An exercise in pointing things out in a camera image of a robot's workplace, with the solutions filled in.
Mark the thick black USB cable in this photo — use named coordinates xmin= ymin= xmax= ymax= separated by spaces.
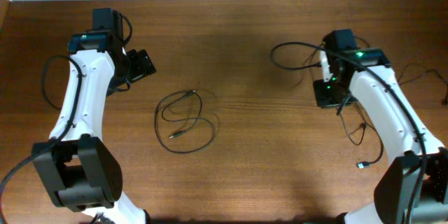
xmin=337 ymin=94 xmax=385 ymax=169

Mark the thin black USB cable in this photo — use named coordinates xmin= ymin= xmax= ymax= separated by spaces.
xmin=397 ymin=63 xmax=448 ymax=106

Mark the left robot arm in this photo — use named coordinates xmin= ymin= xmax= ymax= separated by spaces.
xmin=32 ymin=8 xmax=156 ymax=223

